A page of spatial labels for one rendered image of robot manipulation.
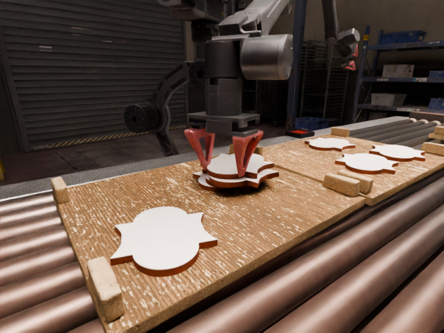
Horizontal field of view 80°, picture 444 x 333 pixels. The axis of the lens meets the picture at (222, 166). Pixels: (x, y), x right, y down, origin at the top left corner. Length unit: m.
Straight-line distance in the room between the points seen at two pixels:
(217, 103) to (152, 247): 0.22
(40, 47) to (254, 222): 4.89
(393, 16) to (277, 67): 5.80
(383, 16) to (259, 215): 5.92
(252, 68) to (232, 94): 0.05
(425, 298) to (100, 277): 0.31
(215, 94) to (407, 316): 0.34
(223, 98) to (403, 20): 5.76
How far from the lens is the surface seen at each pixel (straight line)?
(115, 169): 0.68
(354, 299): 0.32
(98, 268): 0.28
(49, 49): 5.13
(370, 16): 6.29
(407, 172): 0.68
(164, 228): 0.35
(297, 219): 0.40
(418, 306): 0.34
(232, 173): 0.44
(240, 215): 0.39
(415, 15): 6.06
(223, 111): 0.41
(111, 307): 0.26
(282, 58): 0.37
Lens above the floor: 1.13
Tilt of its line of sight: 19 degrees down
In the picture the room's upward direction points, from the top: straight up
